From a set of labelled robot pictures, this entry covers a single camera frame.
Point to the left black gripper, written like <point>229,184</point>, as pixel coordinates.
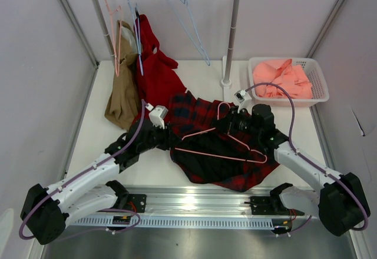
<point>169,138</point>

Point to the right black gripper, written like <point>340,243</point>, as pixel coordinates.
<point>227,124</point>

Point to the red plaid skirt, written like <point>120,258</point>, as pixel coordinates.
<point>208,156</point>

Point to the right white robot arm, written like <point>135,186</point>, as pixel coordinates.
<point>338,200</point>

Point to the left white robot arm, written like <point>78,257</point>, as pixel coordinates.
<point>48,211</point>

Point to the left blue hanger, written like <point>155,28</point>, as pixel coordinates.
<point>136,26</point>

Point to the blue hanger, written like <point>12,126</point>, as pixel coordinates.
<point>183,13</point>
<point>136,26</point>

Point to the right blue hanger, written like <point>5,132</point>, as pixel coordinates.
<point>183,13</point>

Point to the tan hanging garment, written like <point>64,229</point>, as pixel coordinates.
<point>124,102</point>

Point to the red hanging garment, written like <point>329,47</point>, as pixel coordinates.
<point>156,79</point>

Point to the pink garment in basket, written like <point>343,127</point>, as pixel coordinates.
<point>283,73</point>

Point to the white plastic basket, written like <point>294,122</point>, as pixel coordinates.
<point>313,72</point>

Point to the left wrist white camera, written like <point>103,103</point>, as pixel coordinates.
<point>157,115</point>

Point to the wrist white camera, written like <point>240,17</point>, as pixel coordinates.
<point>244,99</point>
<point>157,115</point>

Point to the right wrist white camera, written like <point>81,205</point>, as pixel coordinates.
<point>244,99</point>

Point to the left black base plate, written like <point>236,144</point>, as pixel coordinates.
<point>132,202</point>

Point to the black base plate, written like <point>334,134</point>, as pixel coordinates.
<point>267,205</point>
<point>132,202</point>

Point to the aluminium mounting rail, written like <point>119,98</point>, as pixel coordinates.
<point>219,202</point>

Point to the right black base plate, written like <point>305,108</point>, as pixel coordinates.
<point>267,205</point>

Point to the white slotted cable duct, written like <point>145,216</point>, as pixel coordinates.
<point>242,223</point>

